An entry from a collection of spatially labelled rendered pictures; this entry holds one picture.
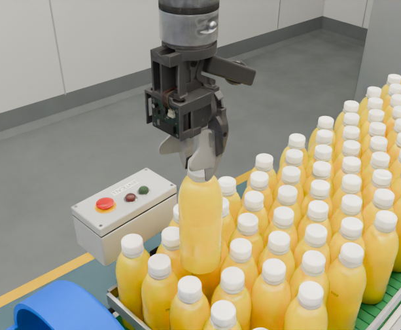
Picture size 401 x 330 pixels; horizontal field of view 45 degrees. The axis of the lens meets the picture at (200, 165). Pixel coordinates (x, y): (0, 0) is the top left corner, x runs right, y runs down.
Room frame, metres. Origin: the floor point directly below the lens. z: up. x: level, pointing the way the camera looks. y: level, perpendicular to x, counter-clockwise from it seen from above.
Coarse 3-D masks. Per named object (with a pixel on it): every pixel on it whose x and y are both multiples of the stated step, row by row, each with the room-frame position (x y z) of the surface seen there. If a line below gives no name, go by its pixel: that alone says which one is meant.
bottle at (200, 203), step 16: (192, 176) 0.61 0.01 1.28; (192, 192) 0.60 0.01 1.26; (208, 192) 0.60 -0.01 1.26; (192, 208) 0.59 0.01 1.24; (208, 208) 0.59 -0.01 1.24; (192, 224) 0.59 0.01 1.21; (208, 224) 0.59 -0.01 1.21; (192, 240) 0.59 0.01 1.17; (208, 240) 0.59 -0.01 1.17; (192, 256) 0.59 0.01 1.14; (208, 256) 0.59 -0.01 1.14; (192, 272) 0.59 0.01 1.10; (208, 272) 0.59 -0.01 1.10
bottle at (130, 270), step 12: (120, 252) 0.66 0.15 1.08; (144, 252) 0.66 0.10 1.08; (120, 264) 0.64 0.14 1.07; (132, 264) 0.63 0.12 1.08; (144, 264) 0.64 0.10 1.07; (120, 276) 0.63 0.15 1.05; (132, 276) 0.62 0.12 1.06; (144, 276) 0.63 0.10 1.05; (120, 288) 0.63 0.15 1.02; (132, 288) 0.62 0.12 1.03; (120, 300) 0.64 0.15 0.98; (132, 300) 0.62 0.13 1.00
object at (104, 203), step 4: (100, 200) 0.77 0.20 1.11; (104, 200) 0.77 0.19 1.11; (108, 200) 0.77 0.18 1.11; (112, 200) 0.77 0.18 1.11; (96, 204) 0.76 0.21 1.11; (100, 204) 0.76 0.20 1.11; (104, 204) 0.76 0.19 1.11; (108, 204) 0.76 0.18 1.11; (112, 204) 0.76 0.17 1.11; (100, 208) 0.75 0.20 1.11; (104, 208) 0.75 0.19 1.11; (108, 208) 0.75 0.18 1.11
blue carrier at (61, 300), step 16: (48, 288) 0.45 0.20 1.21; (64, 288) 0.44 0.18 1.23; (80, 288) 0.44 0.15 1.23; (16, 304) 0.45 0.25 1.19; (32, 304) 0.42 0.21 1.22; (48, 304) 0.41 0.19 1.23; (64, 304) 0.41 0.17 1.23; (80, 304) 0.41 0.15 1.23; (96, 304) 0.41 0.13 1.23; (16, 320) 0.46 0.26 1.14; (32, 320) 0.48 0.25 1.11; (48, 320) 0.38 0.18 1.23; (64, 320) 0.38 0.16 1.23; (80, 320) 0.38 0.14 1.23; (96, 320) 0.38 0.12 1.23; (112, 320) 0.39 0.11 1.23
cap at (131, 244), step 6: (132, 234) 0.67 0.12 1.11; (138, 234) 0.67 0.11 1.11; (126, 240) 0.66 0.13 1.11; (132, 240) 0.66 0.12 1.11; (138, 240) 0.66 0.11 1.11; (126, 246) 0.64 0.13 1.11; (132, 246) 0.64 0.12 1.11; (138, 246) 0.64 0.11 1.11; (126, 252) 0.64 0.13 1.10; (132, 252) 0.64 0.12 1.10; (138, 252) 0.64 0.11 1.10
